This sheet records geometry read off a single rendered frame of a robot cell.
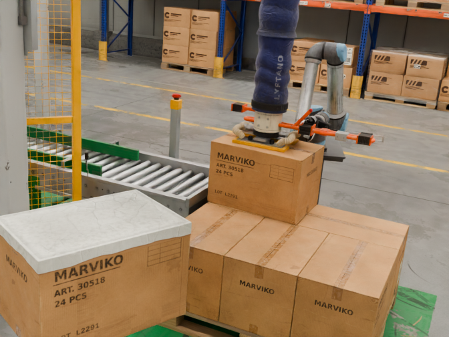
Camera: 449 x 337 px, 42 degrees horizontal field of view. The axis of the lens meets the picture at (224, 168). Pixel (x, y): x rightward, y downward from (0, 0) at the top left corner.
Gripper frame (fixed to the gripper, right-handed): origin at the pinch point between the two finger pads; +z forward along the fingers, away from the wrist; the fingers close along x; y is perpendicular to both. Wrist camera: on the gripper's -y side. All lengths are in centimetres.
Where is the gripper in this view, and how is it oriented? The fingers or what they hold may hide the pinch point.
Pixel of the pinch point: (311, 129)
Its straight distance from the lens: 355.0
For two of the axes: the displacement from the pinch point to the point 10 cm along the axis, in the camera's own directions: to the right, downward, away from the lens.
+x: 0.7, -9.5, -3.1
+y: -9.1, -1.9, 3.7
